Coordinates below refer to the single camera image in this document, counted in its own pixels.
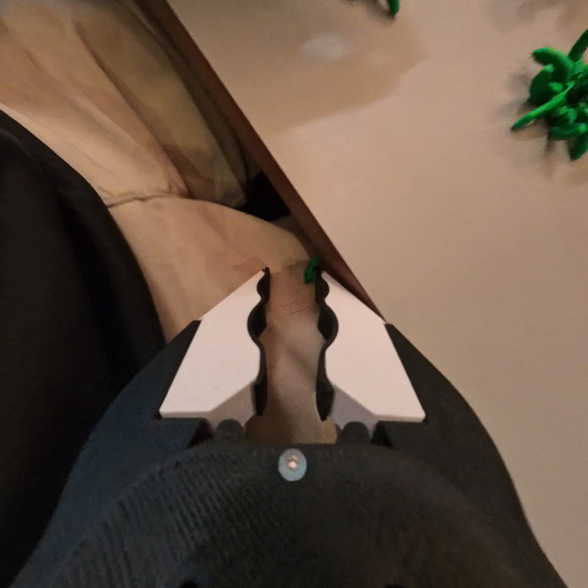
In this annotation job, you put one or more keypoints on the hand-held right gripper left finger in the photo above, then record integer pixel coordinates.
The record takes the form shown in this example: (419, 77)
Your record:
(216, 367)

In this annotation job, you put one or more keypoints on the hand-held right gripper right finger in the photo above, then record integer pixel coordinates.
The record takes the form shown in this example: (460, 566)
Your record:
(372, 367)

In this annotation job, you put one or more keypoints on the green curved leaf piece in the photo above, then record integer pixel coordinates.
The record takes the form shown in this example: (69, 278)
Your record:
(312, 268)

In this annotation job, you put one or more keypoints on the person's black jacket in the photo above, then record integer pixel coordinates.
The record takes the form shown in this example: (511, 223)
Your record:
(59, 321)

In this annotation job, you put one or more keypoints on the person's beige trousers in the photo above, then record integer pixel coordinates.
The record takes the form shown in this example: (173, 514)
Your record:
(138, 138)

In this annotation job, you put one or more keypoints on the green spiky brick plant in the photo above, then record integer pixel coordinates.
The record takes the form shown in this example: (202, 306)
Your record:
(560, 96)

